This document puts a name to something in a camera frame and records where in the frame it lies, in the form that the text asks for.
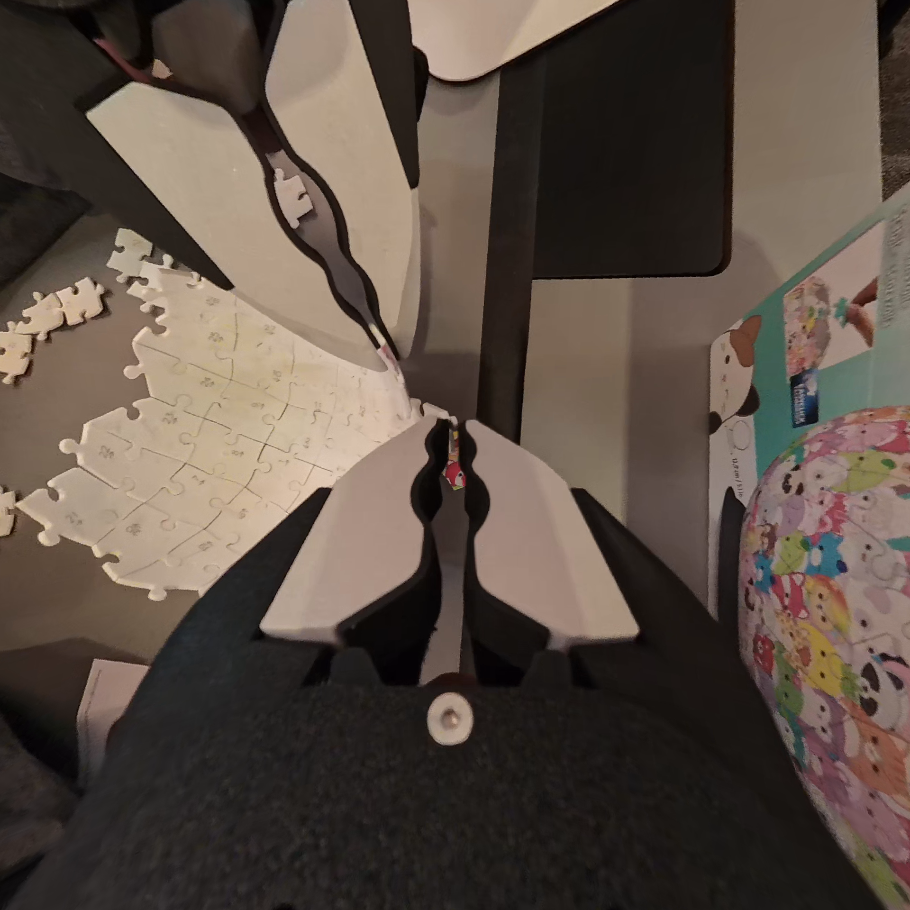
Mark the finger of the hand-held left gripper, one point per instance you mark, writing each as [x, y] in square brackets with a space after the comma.
[355, 142]
[199, 178]

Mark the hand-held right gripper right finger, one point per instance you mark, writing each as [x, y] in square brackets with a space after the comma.
[561, 569]

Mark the black rounded table panel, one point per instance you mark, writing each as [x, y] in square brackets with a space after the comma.
[640, 142]

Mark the printed cardboard puzzle box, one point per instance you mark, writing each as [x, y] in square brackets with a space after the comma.
[817, 569]

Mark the person's dark grey sweatshirt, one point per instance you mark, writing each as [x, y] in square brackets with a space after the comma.
[35, 227]

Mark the half-built colourful puzzle ball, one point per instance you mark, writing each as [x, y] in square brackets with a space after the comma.
[213, 441]

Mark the scattered pile of puzzle pieces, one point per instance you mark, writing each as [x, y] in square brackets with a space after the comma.
[78, 298]

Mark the white printed instruction leaflet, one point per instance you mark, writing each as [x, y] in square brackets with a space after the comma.
[106, 711]

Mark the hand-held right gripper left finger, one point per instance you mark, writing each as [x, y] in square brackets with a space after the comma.
[334, 569]

